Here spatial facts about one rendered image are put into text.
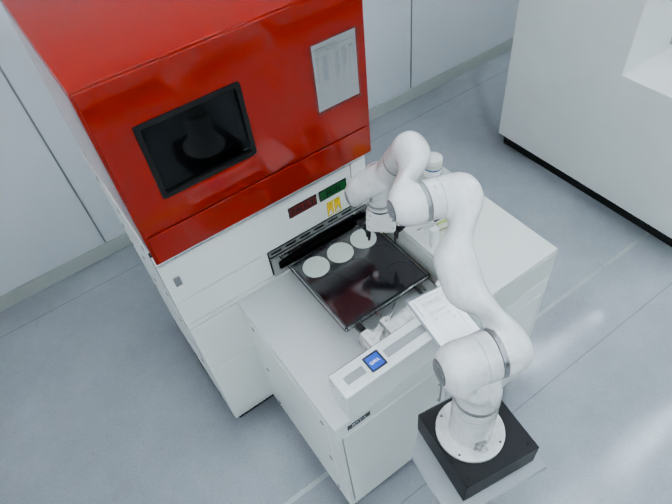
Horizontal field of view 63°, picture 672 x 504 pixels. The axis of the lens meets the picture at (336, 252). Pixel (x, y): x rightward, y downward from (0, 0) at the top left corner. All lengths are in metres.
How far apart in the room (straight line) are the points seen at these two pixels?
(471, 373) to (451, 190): 0.41
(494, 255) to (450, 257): 0.69
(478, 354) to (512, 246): 0.78
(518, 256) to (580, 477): 1.10
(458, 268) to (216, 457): 1.74
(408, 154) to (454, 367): 0.51
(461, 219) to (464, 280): 0.14
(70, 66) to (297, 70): 0.57
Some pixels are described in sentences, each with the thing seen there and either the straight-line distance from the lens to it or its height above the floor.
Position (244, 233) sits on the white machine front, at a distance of 1.88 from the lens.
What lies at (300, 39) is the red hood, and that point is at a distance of 1.58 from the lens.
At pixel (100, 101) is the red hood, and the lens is 1.41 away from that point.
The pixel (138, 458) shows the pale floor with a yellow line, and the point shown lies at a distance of 2.86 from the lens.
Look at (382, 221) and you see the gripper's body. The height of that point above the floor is 1.12.
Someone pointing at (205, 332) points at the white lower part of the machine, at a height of 0.76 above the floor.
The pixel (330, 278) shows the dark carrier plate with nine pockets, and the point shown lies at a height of 0.90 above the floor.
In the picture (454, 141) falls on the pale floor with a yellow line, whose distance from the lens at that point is 3.99.
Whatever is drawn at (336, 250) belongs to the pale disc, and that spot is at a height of 0.90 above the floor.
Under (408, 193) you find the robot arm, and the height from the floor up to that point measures 1.57.
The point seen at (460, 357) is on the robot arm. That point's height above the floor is 1.34.
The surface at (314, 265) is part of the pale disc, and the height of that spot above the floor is 0.90.
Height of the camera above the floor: 2.44
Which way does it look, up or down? 49 degrees down
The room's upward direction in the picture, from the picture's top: 8 degrees counter-clockwise
